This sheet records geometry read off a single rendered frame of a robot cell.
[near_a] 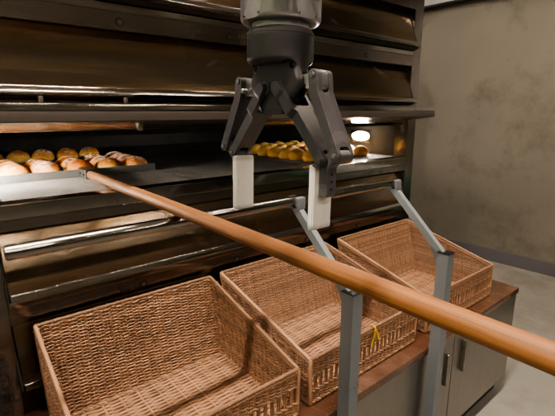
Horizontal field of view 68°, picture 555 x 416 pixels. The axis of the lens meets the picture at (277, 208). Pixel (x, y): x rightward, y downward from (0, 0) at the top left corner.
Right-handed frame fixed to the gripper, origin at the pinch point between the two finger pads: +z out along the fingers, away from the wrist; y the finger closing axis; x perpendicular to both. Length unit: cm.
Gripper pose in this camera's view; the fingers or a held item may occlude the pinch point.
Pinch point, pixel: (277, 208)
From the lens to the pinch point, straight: 50.1
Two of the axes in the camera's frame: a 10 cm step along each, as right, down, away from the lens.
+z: -0.2, 9.8, 2.0
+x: 7.4, -1.2, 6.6
